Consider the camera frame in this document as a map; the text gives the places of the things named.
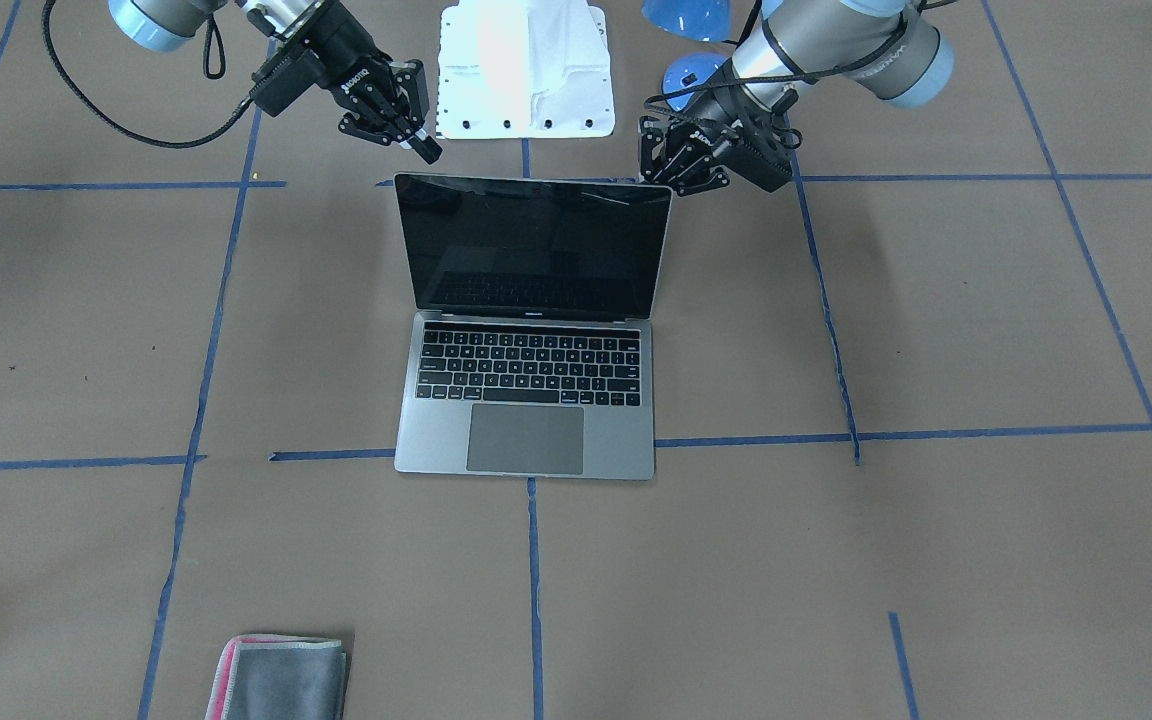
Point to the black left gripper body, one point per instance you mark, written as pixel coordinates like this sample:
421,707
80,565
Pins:
719,118

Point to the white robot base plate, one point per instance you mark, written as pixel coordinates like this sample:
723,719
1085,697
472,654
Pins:
524,69

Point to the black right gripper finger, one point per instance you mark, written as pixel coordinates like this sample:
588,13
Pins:
412,90
376,126

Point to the blue tape strip vertical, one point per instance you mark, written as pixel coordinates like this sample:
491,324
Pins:
187,473

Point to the grey laptop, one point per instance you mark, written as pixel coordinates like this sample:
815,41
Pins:
531,350

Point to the blue bowl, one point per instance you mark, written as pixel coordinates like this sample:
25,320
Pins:
698,20
691,70

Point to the folded grey pink cloth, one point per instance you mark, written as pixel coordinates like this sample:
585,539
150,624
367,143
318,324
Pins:
272,676

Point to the blue tape strip horizontal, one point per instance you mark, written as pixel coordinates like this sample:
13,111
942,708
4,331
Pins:
100,462

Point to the short blue tape piece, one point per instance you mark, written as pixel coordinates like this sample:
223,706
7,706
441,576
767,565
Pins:
905,671

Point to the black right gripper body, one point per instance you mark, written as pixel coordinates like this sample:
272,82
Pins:
334,50

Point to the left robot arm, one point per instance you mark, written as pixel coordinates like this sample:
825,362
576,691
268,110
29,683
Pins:
887,47

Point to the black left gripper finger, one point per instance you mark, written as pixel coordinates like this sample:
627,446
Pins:
656,153
699,178

